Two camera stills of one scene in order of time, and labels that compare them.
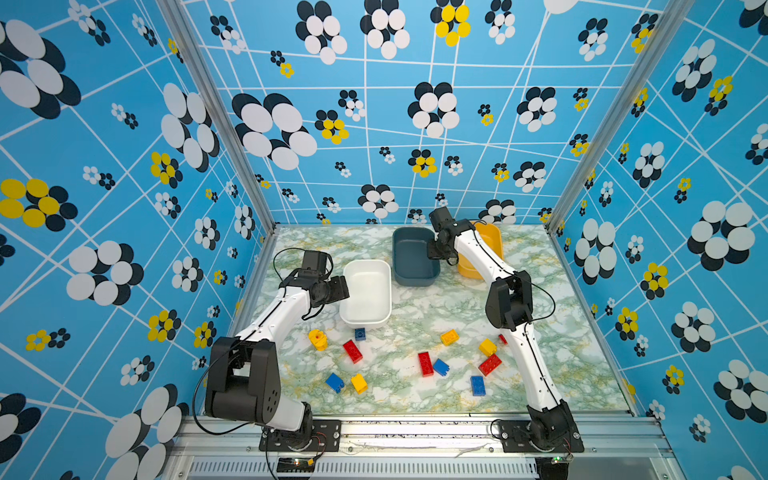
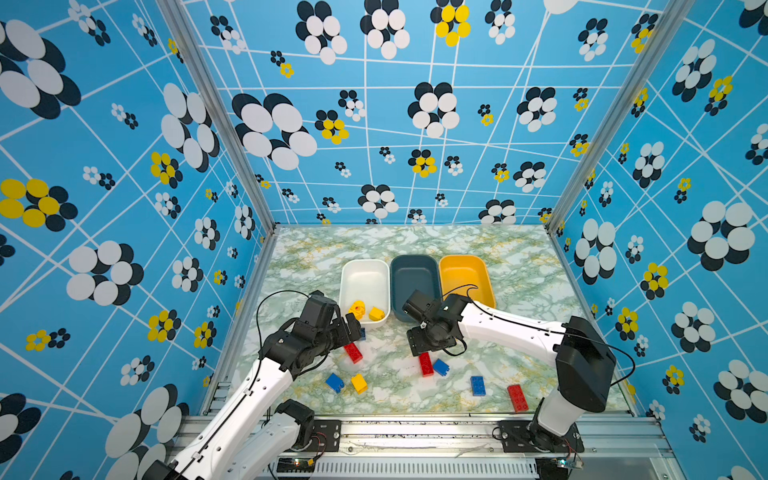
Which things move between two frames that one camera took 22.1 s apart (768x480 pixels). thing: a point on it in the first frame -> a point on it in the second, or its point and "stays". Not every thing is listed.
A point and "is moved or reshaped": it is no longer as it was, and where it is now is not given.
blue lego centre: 441,367 stays
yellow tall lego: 488,347 -> 376,314
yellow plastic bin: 493,236 -> 456,270
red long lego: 353,351 stays
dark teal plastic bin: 412,266 is moved or reshaped
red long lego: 425,364 stays
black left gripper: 339,290 -> 344,335
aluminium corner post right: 671,19 stays
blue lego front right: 478,385 stays
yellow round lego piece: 318,339 is moved or reshaped
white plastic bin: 369,283 stays
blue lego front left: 335,382 stays
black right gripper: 432,254 -> 415,344
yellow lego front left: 359,383 stays
